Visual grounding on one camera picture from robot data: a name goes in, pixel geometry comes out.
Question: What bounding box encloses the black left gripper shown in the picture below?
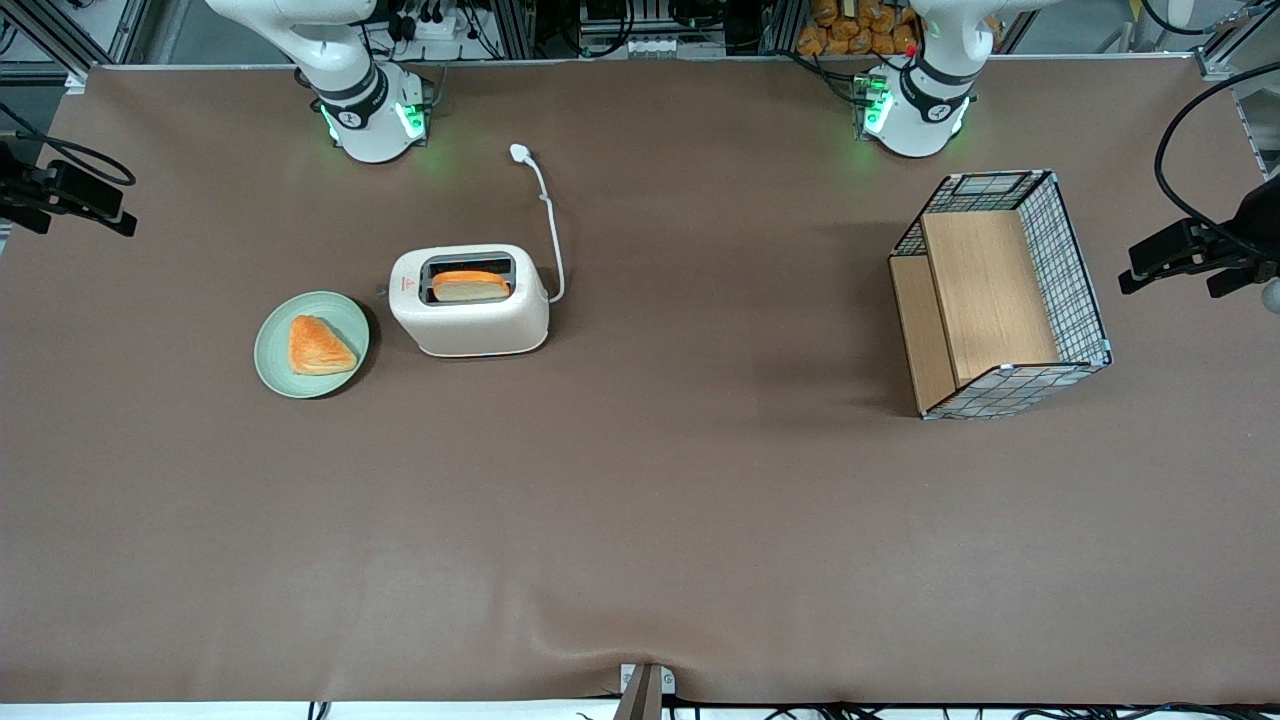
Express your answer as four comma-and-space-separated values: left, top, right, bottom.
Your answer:
1118, 175, 1280, 299

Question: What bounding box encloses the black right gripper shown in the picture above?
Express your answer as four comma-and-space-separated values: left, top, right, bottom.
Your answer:
0, 140, 138, 238

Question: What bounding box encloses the cream white toaster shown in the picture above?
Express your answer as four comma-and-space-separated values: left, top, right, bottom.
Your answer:
376, 244, 551, 358

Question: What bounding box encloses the bread slice in toaster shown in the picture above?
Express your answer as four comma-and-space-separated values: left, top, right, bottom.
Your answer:
432, 270, 511, 303

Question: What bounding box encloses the wooden step shelf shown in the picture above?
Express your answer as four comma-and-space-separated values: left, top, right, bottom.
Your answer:
890, 210, 1061, 413

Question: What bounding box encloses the pale green round plate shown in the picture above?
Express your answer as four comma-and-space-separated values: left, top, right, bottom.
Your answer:
254, 291, 371, 399

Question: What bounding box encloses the triangular orange pastry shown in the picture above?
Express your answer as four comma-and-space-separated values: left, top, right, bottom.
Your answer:
288, 315, 359, 377

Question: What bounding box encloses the white power strip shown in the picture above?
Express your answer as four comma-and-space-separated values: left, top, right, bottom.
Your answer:
395, 0, 486, 41

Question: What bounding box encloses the bag of bread rolls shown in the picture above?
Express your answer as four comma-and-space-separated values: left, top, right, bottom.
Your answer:
795, 0, 921, 57

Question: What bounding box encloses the brown table cover mat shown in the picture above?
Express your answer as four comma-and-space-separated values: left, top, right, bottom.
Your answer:
0, 55, 1280, 706

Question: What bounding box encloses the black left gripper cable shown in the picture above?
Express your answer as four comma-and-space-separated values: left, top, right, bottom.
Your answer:
1154, 62, 1280, 261

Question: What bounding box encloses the black wire mesh basket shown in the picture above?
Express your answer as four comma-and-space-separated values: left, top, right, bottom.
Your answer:
888, 170, 1113, 421

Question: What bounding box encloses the white power cord with plug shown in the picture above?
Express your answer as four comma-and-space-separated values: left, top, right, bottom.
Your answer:
509, 143, 567, 304

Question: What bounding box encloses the grey metal clamp bracket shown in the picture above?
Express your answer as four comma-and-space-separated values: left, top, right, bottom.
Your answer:
618, 663, 677, 696

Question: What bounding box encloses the brown camera post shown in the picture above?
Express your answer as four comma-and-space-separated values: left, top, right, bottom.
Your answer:
612, 665, 664, 720

